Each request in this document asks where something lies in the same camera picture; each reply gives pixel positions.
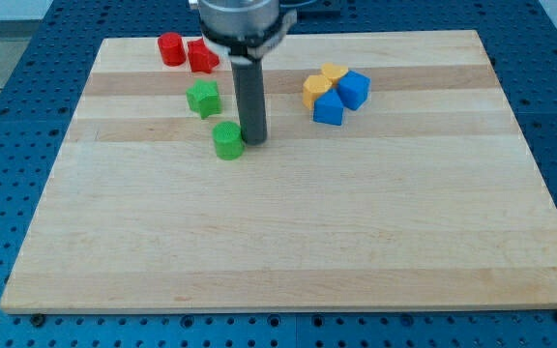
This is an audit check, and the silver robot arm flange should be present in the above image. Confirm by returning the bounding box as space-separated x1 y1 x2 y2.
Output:
189 0 298 65

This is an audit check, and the blue triangle block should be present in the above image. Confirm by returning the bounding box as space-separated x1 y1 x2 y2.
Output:
312 89 344 126

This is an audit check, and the green cylinder block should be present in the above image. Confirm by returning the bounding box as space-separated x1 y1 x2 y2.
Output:
212 121 245 160

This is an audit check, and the red cylinder block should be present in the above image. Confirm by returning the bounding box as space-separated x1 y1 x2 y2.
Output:
157 32 187 67

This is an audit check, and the yellow hexagon block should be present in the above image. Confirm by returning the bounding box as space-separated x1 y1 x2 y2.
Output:
302 74 333 110

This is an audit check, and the red star block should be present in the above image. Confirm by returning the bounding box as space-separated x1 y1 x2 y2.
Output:
187 39 220 73

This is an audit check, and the green star block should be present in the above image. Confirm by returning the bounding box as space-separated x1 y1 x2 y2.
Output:
186 79 222 119

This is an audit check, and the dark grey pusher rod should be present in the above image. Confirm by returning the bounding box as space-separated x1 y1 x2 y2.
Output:
231 59 268 145

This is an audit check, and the wooden board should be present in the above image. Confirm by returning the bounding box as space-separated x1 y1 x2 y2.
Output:
0 30 557 314

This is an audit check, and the yellow round block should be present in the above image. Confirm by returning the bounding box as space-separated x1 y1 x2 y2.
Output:
320 63 349 88

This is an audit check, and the blue cube block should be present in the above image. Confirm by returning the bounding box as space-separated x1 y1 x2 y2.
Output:
337 71 370 110

